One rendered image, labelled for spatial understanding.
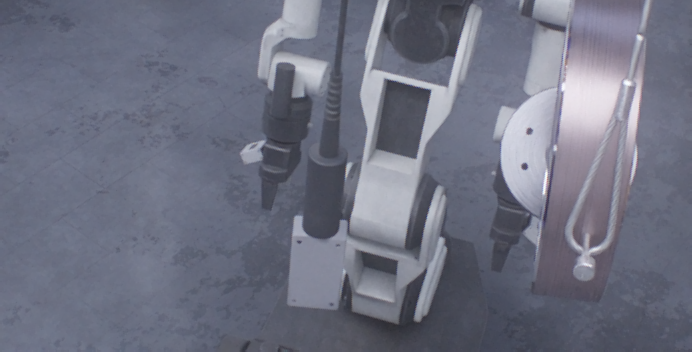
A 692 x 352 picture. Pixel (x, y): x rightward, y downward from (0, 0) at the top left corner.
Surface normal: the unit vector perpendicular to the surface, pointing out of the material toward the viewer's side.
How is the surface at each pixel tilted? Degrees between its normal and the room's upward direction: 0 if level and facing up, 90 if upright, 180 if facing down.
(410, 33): 90
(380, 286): 30
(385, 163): 10
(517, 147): 49
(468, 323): 0
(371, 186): 66
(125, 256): 0
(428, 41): 90
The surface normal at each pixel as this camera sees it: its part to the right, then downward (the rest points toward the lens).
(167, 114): 0.11, -0.78
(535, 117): -0.15, -0.07
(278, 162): -0.25, 0.40
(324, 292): -0.03, 0.62
